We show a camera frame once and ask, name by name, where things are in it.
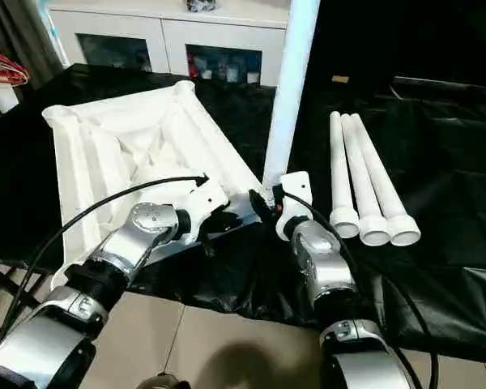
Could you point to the white plastic table leg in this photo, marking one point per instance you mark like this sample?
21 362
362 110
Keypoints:
291 81
340 170
384 190
362 182

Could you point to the white plastic table top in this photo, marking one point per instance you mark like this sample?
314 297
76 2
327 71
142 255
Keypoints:
105 133

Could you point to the red bottle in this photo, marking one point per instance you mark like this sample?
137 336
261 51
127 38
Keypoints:
193 67

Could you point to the black plastic mat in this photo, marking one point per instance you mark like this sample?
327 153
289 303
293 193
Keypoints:
429 162

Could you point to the large black box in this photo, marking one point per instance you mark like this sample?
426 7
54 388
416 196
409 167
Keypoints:
356 36

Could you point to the white cabinet with glass doors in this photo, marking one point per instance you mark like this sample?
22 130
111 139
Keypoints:
166 32

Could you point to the black tangled bundle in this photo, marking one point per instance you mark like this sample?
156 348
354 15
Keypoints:
202 5

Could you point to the small white box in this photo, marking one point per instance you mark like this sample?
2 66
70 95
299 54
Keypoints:
2 97

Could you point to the grey curtain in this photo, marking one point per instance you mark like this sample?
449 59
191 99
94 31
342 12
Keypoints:
28 40

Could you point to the black folding table frame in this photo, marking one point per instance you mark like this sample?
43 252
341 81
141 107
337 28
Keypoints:
8 291

